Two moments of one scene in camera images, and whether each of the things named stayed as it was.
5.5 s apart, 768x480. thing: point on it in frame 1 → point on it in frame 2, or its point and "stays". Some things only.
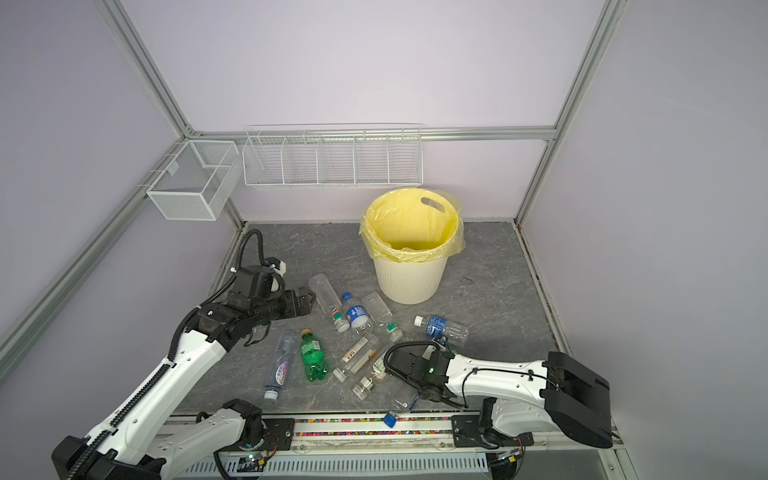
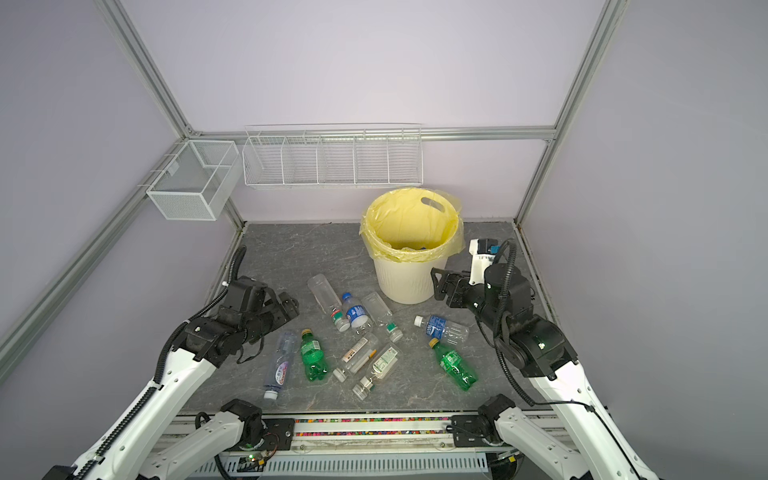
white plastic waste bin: [411, 282] stays
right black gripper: [412, 356] → [454, 279]
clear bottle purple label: [279, 369] stays
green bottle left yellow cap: [313, 356] stays
